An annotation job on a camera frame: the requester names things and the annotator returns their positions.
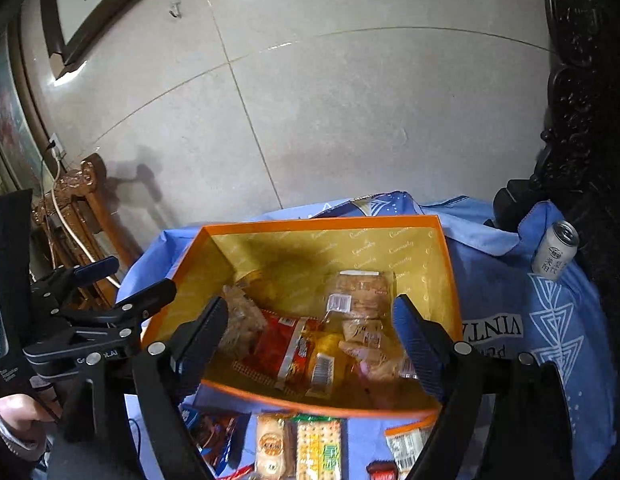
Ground orange cardboard box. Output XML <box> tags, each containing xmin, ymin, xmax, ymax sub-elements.
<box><xmin>141</xmin><ymin>215</ymin><xmax>463</xmax><ymax>421</ymax></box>

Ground white drink can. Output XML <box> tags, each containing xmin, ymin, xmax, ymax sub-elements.
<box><xmin>531</xmin><ymin>220</ymin><xmax>580</xmax><ymax>278</ymax></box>

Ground person's left forearm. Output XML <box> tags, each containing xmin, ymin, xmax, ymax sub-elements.
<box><xmin>0</xmin><ymin>405</ymin><xmax>48</xmax><ymax>480</ymax></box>

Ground blue and red snack bag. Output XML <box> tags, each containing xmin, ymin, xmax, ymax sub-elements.
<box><xmin>181</xmin><ymin>406</ymin><xmax>253</xmax><ymax>478</ymax></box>

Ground person's left hand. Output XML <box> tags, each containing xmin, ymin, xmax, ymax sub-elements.
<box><xmin>0</xmin><ymin>392</ymin><xmax>59</xmax><ymax>443</ymax></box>

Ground dark snack bar wrapper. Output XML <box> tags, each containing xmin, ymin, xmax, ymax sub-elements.
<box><xmin>366</xmin><ymin>461</ymin><xmax>399</xmax><ymax>480</ymax></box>

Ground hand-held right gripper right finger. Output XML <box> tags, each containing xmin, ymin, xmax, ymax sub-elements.
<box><xmin>392</xmin><ymin>294</ymin><xmax>576</xmax><ymax>480</ymax></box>

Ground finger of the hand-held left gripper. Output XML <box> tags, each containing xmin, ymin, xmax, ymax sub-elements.
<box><xmin>114</xmin><ymin>280</ymin><xmax>177</xmax><ymax>321</ymax></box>
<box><xmin>72</xmin><ymin>256</ymin><xmax>119</xmax><ymax>286</ymax></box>

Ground blue printed tablecloth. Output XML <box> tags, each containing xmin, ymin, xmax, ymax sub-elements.
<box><xmin>114</xmin><ymin>191</ymin><xmax>620</xmax><ymax>480</ymax></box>

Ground clear round rice cracker bag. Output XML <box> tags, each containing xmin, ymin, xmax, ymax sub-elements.
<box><xmin>255</xmin><ymin>412</ymin><xmax>297</xmax><ymax>480</ymax></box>

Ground white power cable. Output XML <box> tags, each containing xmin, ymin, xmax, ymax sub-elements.
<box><xmin>50</xmin><ymin>152</ymin><xmax>98</xmax><ymax>266</ymax></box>

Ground carved wooden chair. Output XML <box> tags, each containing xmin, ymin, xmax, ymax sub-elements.
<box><xmin>30</xmin><ymin>153</ymin><xmax>145</xmax><ymax>311</ymax></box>

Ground framed wall painting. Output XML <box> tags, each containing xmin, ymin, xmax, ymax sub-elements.
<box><xmin>0</xmin><ymin>30</ymin><xmax>45</xmax><ymax>196</ymax></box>

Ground orange-edged white snack bag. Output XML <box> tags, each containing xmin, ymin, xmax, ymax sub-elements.
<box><xmin>385</xmin><ymin>412</ymin><xmax>438</xmax><ymax>478</ymax></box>

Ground pile of snack packets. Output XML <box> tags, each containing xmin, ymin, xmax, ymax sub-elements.
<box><xmin>217</xmin><ymin>270</ymin><xmax>421</xmax><ymax>401</ymax></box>

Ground dark framed wall picture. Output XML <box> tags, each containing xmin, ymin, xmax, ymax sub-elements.
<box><xmin>40</xmin><ymin>0</ymin><xmax>195</xmax><ymax>81</ymax></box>

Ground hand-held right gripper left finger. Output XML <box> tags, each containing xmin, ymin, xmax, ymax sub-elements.
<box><xmin>50</xmin><ymin>296</ymin><xmax>229</xmax><ymax>480</ymax></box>

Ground dark carved wooden furniture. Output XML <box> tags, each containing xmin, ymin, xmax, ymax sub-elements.
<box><xmin>482</xmin><ymin>0</ymin><xmax>620</xmax><ymax>341</ymax></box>

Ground green striped cracker pack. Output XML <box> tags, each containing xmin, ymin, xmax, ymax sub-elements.
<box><xmin>294</xmin><ymin>414</ymin><xmax>343</xmax><ymax>480</ymax></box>

